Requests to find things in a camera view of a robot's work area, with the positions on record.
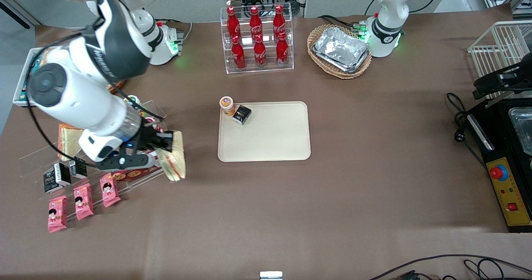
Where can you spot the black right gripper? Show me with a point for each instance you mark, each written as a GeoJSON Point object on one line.
{"type": "Point", "coordinates": [148, 137]}

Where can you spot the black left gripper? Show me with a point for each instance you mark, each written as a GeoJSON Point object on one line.
{"type": "Point", "coordinates": [488, 81]}

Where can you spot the plastic-wrapped triangle sandwich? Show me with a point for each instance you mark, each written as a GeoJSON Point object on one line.
{"type": "Point", "coordinates": [66, 143]}
{"type": "Point", "coordinates": [176, 163]}

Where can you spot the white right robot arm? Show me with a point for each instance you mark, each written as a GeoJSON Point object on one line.
{"type": "Point", "coordinates": [83, 93]}

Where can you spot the silver metal tray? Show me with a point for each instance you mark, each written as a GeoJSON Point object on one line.
{"type": "Point", "coordinates": [523, 130]}

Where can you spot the beige plastic serving tray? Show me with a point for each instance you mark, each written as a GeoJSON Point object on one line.
{"type": "Point", "coordinates": [270, 138]}

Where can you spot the white rectangular snack tray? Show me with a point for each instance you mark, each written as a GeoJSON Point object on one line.
{"type": "Point", "coordinates": [20, 101]}

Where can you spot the aluminium foil tray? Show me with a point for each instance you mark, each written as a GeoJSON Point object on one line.
{"type": "Point", "coordinates": [341, 47]}

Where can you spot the red cookie box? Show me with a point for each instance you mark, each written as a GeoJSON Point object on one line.
{"type": "Point", "coordinates": [133, 174]}

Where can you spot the green-capped small drink bottle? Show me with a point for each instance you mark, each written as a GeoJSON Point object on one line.
{"type": "Point", "coordinates": [134, 100]}

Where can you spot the black sealing machine yellow panel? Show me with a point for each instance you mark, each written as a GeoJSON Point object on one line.
{"type": "Point", "coordinates": [498, 147]}

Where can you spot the pink snack packet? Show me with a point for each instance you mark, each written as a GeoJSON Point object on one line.
{"type": "Point", "coordinates": [57, 215]}
{"type": "Point", "coordinates": [110, 190]}
{"type": "Point", "coordinates": [83, 202]}

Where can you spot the orange-capped small drink bottle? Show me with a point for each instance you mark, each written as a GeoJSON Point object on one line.
{"type": "Point", "coordinates": [226, 103]}

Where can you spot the dark brown wicker basket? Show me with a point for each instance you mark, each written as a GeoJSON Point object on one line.
{"type": "Point", "coordinates": [114, 88]}

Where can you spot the small black drink carton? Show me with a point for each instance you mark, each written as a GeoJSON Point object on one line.
{"type": "Point", "coordinates": [242, 114]}
{"type": "Point", "coordinates": [52, 182]}
{"type": "Point", "coordinates": [78, 170]}

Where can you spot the clear acrylic bottle rack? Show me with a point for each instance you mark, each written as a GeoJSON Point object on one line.
{"type": "Point", "coordinates": [226, 70]}

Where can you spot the red cola bottle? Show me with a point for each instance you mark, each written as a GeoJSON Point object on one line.
{"type": "Point", "coordinates": [282, 51]}
{"type": "Point", "coordinates": [232, 24]}
{"type": "Point", "coordinates": [238, 55]}
{"type": "Point", "coordinates": [255, 24]}
{"type": "Point", "coordinates": [260, 55]}
{"type": "Point", "coordinates": [279, 22]}

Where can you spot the clear acrylic stepped display stand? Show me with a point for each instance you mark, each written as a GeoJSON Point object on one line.
{"type": "Point", "coordinates": [41, 163]}

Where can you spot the brown table cover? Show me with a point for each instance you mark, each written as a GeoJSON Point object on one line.
{"type": "Point", "coordinates": [374, 168]}

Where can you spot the light tan wicker basket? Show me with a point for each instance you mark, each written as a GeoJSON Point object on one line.
{"type": "Point", "coordinates": [341, 75]}

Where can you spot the small white box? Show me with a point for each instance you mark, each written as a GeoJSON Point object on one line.
{"type": "Point", "coordinates": [271, 276]}

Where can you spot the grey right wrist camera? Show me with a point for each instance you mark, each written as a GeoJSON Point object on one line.
{"type": "Point", "coordinates": [124, 161]}

